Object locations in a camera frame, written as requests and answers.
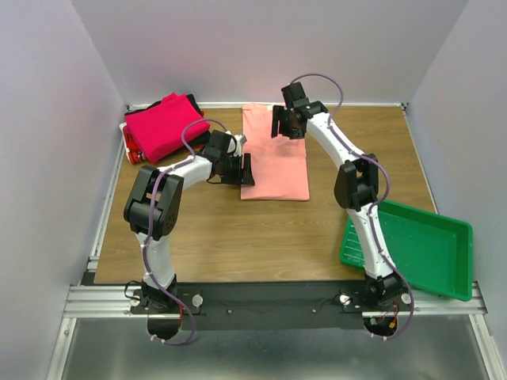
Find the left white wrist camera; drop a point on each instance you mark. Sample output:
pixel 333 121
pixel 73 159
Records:
pixel 240 141

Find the folded red white t-shirt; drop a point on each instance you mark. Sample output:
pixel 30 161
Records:
pixel 133 153

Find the folded black t-shirt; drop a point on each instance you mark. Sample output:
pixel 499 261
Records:
pixel 162 123

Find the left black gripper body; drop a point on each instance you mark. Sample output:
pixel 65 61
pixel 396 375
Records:
pixel 231 172

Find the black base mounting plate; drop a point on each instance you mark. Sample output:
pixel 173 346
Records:
pixel 185 309

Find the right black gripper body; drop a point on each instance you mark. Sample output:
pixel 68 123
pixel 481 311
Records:
pixel 294 132

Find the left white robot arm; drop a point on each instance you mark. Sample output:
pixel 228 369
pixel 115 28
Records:
pixel 153 206

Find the folded magenta t-shirt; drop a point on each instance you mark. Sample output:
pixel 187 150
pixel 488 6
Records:
pixel 131 118

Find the salmon pink t-shirt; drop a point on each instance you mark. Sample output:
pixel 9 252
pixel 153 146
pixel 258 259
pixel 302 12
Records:
pixel 278 165

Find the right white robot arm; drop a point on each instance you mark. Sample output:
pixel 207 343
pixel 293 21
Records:
pixel 362 184

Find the green plastic tray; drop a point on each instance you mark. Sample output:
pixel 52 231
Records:
pixel 433 252

